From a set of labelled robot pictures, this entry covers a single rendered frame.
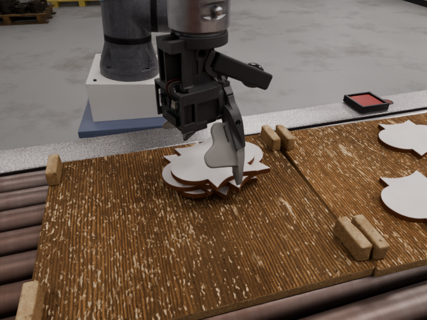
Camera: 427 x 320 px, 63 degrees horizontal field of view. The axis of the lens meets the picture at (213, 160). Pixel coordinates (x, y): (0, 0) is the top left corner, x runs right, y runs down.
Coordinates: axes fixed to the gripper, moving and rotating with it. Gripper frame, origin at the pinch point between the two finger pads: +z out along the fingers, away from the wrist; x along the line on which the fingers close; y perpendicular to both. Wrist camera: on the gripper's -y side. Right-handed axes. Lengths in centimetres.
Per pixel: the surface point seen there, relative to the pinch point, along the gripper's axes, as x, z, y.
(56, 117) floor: -240, 98, -12
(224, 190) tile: 4.6, 2.6, 1.1
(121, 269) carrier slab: 8.0, 4.5, 19.2
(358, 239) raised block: 22.6, 1.8, -6.5
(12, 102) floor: -292, 98, 12
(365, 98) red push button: -8, 5, -51
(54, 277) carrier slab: 4.5, 4.6, 26.4
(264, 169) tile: 5.6, 0.9, -5.8
